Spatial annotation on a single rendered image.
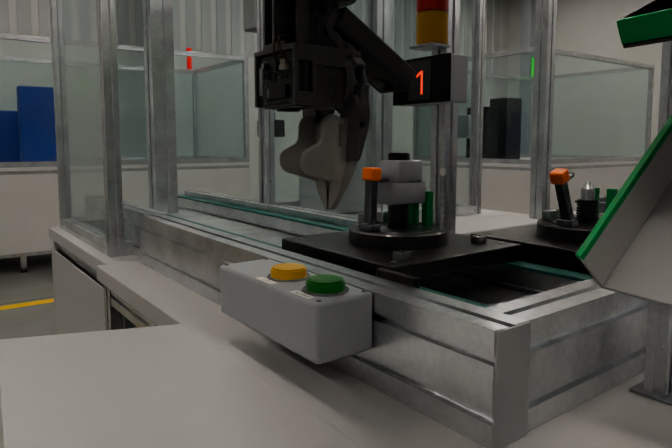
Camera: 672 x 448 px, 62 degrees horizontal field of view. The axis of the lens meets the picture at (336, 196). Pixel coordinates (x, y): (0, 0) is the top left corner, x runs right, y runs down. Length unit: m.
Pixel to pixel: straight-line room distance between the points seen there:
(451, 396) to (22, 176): 5.05
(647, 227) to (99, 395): 0.54
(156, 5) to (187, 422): 1.24
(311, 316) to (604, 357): 0.29
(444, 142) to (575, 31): 12.23
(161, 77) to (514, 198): 4.55
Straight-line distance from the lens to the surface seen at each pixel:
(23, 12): 8.59
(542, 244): 0.82
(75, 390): 0.65
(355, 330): 0.56
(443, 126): 0.91
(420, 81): 0.89
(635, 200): 0.54
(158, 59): 1.59
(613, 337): 0.64
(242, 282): 0.65
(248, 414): 0.56
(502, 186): 5.80
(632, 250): 0.53
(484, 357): 0.50
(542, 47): 1.94
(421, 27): 0.91
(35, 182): 5.41
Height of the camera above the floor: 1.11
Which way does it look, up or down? 5 degrees down
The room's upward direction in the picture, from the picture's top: straight up
